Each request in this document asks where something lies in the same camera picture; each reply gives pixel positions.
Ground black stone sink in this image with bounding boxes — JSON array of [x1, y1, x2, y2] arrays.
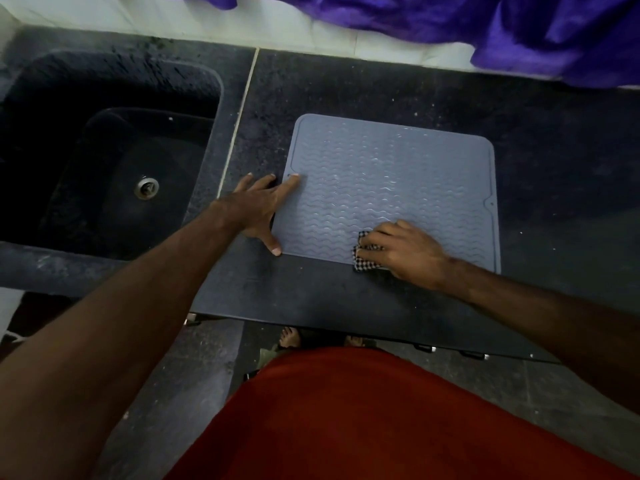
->
[[0, 49, 224, 262]]

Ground black white checkered cloth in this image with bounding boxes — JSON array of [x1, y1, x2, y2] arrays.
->
[[352, 230, 389, 273]]

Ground person's left hand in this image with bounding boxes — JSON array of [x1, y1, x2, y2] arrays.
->
[[215, 173, 301, 257]]

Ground grey ribbed silicone mat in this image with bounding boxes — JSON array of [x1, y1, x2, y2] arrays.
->
[[269, 113, 502, 275]]

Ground olive green cloth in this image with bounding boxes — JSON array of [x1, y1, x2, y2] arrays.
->
[[255, 344, 286, 371]]

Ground metal sink drain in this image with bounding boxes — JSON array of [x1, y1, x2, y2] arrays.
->
[[133, 175, 161, 201]]

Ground purple cloth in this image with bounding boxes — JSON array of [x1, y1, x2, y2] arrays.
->
[[159, 0, 640, 91]]

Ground person's red garment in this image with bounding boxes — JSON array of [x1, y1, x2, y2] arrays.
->
[[165, 346, 636, 480]]

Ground person's left forearm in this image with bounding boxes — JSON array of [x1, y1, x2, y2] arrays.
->
[[0, 204, 241, 480]]

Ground person's right forearm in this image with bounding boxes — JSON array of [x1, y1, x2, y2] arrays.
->
[[439, 257, 640, 415]]

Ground person's right hand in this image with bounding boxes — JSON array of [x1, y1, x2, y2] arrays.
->
[[355, 219, 453, 291]]

